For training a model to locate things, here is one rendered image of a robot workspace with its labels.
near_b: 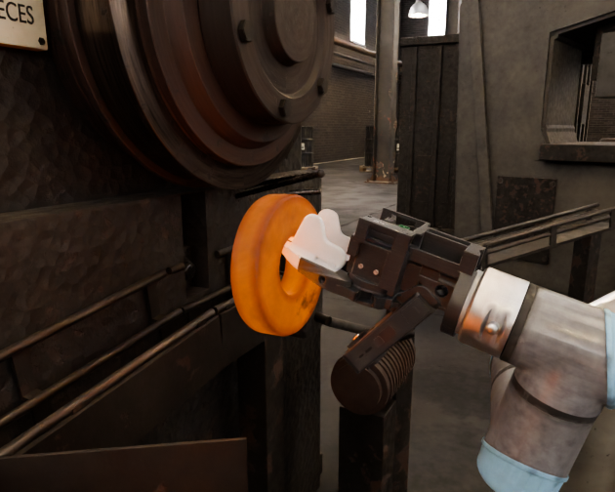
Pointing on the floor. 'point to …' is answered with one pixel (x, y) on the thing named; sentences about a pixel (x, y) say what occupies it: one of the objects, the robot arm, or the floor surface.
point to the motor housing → (369, 419)
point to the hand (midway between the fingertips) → (283, 247)
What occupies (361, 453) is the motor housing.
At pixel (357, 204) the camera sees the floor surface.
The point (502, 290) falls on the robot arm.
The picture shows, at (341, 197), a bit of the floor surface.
